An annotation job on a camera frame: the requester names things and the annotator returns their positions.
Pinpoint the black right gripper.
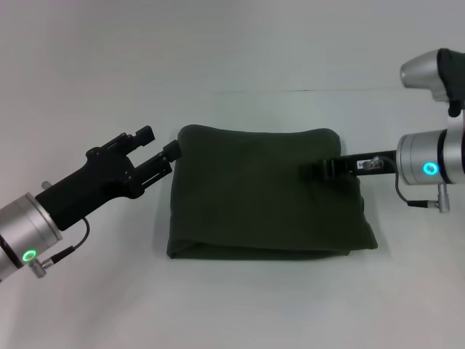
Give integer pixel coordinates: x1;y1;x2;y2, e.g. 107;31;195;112
299;149;399;182

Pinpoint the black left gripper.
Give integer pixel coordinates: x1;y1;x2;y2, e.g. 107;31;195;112
34;125;182;232

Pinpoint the dark green FREE t-shirt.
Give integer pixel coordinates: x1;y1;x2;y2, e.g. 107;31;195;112
165;124;379;261

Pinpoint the right wrist cable with plug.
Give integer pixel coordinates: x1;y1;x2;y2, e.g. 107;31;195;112
364;155;450;216

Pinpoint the wrist cable with plug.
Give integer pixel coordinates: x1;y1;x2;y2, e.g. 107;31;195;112
27;217;92;281
364;155;450;216

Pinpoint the left wrist cable with plug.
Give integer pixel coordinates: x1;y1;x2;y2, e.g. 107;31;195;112
27;217;92;281

